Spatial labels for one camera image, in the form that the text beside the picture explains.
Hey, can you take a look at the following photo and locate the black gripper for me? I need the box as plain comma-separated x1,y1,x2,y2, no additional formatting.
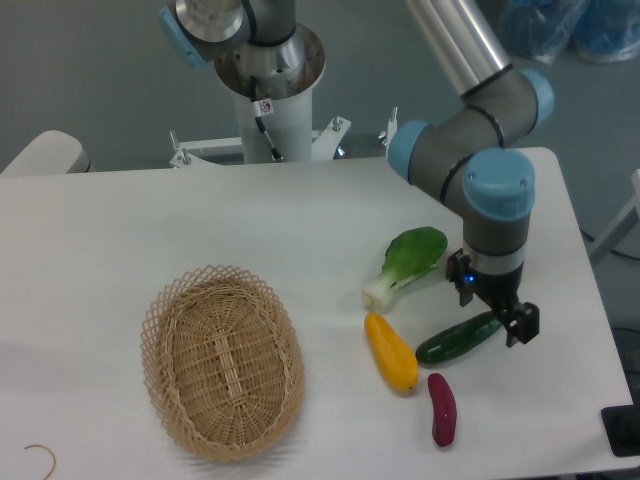
445,249,540,347

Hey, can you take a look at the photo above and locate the dark green cucumber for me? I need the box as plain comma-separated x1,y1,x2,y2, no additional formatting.
415,312,502,365

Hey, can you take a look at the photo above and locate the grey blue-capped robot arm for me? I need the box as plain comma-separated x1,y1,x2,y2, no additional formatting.
159,1,554,344

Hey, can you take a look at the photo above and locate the green bok choy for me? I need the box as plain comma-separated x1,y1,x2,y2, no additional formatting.
361,226,448,312

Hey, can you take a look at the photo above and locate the purple sweet potato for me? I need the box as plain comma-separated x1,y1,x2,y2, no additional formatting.
427,373,457,447

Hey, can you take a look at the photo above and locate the yellow squash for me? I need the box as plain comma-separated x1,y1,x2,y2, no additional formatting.
364,313,419,394

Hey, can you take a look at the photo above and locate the black device at edge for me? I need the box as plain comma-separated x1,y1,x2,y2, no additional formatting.
601,405,639,458

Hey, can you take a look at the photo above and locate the oval wicker basket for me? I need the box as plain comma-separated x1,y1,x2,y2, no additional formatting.
141,265,305,462

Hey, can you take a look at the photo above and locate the blue plastic bag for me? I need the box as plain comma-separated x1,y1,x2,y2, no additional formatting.
499,1,639,64

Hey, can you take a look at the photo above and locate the white chair back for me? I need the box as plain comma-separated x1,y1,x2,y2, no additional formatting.
1,130,94,178

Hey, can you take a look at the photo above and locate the tan rubber band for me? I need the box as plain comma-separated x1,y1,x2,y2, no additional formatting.
23,444,58,476

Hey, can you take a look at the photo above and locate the white frame at right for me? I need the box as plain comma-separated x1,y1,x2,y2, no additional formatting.
587,169,639,267

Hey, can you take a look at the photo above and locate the black pedestal cable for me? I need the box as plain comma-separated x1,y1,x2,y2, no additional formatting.
248,74,285,163

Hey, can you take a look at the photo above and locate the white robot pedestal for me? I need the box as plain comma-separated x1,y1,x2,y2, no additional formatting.
170,24,351,167

